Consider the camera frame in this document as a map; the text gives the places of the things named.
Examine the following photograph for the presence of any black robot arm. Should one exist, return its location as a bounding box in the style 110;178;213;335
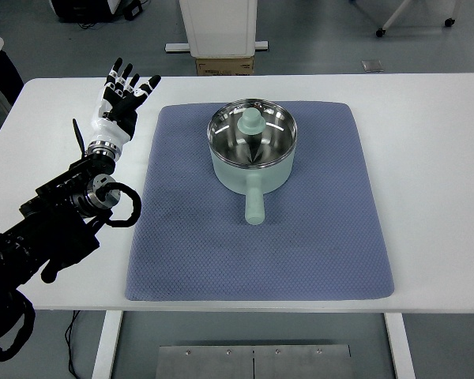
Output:
0;151;141;362

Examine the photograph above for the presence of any cardboard box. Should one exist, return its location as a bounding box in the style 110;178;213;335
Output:
195;56;254;76

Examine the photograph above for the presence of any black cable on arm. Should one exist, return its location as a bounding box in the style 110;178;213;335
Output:
102;182;142;229

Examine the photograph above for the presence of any metal floor plate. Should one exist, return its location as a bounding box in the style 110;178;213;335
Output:
156;344;355;378

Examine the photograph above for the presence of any green pot with handle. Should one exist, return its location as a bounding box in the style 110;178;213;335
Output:
207;98;299;227

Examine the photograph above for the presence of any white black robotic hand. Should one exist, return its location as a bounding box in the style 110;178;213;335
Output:
87;58;161;159

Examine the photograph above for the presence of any right white table leg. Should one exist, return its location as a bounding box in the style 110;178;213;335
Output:
384;313;416;379

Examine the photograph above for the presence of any wheeled white frame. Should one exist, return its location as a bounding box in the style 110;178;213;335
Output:
355;0;457;39

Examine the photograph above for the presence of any white table leg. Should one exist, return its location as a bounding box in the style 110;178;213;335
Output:
92;310;124;379
384;313;416;379

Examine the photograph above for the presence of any black equipment on floor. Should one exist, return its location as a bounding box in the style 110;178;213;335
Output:
49;0;147;24

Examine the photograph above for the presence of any black floor cable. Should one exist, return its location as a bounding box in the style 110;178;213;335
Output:
64;310;82;379

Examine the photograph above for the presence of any left white table leg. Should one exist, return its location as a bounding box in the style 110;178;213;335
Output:
92;310;124;379

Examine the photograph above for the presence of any blue quilted mat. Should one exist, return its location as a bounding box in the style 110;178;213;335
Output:
126;102;394;301

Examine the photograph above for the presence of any glass lid with green knob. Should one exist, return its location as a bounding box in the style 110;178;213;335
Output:
207;99;297;169

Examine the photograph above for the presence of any grey floor socket cover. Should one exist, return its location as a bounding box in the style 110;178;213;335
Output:
361;59;385;73

